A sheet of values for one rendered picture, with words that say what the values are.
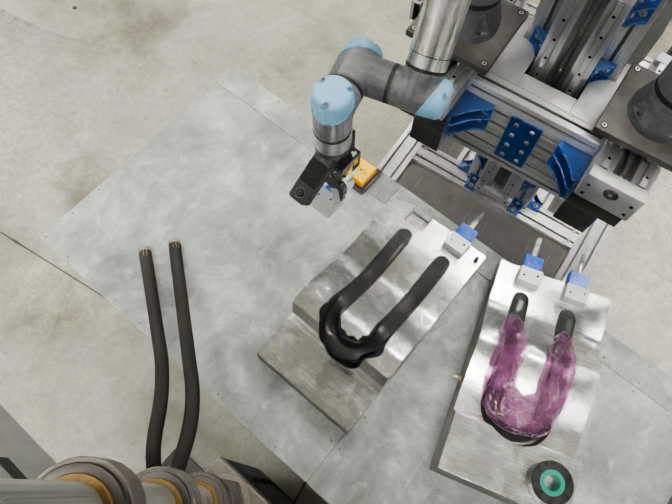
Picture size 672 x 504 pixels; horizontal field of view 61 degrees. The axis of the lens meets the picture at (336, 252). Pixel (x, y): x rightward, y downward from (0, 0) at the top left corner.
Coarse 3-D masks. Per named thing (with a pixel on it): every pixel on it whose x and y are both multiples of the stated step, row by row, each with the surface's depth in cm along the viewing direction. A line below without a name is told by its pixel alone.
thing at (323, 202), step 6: (348, 174) 133; (354, 174) 133; (348, 180) 133; (330, 186) 131; (318, 192) 128; (324, 192) 128; (330, 192) 128; (318, 198) 128; (324, 198) 128; (330, 198) 128; (312, 204) 132; (318, 204) 129; (324, 204) 127; (330, 204) 127; (318, 210) 132; (324, 210) 129; (330, 210) 129; (330, 216) 132
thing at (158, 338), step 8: (144, 248) 137; (144, 256) 136; (144, 264) 134; (152, 264) 136; (144, 272) 133; (152, 272) 134; (144, 280) 132; (152, 280) 132; (144, 288) 132; (152, 288) 131; (152, 296) 130; (152, 304) 129; (152, 312) 128; (160, 312) 129; (152, 320) 127; (160, 320) 127; (152, 328) 126; (160, 328) 126; (152, 336) 125; (160, 336) 125; (152, 344) 124; (160, 344) 123
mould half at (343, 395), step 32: (384, 224) 133; (352, 256) 131; (416, 256) 130; (448, 256) 130; (480, 256) 130; (320, 288) 122; (384, 288) 127; (448, 288) 128; (288, 320) 127; (352, 320) 120; (416, 320) 124; (256, 352) 124; (288, 352) 124; (320, 352) 124; (384, 352) 117; (320, 384) 122; (352, 384) 122; (384, 384) 119; (352, 416) 119
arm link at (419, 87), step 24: (432, 0) 93; (456, 0) 91; (432, 24) 94; (456, 24) 94; (432, 48) 96; (408, 72) 100; (432, 72) 98; (384, 96) 103; (408, 96) 101; (432, 96) 100
